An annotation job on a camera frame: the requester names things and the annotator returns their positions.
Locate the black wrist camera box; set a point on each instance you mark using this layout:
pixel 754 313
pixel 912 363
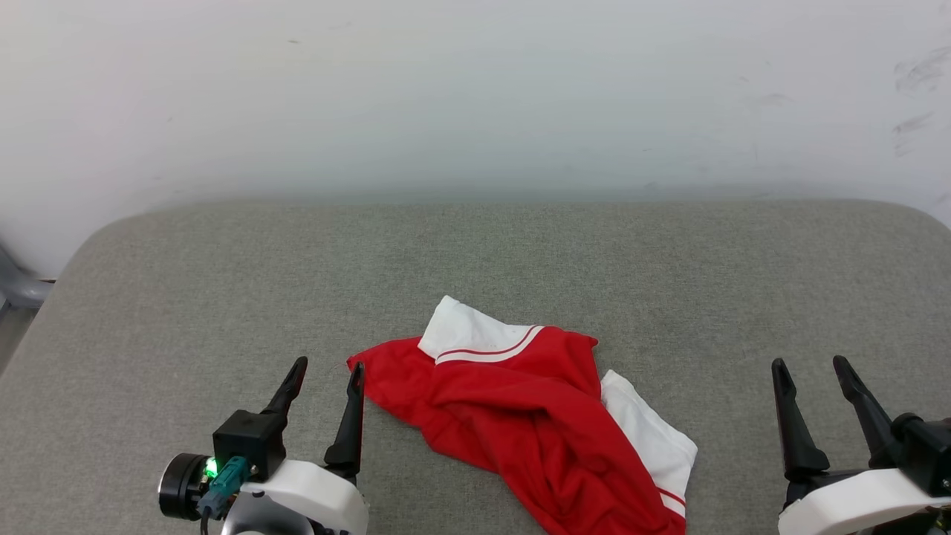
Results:
pixel 925 453
pixel 249 438

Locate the black round lens housing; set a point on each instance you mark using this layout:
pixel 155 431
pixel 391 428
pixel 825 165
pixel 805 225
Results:
pixel 178 487

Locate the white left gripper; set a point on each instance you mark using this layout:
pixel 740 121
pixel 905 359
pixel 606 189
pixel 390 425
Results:
pixel 312 494

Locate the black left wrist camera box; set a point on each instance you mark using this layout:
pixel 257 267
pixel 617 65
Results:
pixel 249 438

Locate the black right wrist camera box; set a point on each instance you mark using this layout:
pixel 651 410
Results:
pixel 925 453

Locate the red and white garment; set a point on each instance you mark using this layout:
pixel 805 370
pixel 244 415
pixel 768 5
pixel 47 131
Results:
pixel 520 401

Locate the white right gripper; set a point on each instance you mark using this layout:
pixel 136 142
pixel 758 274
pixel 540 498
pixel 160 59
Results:
pixel 854 505

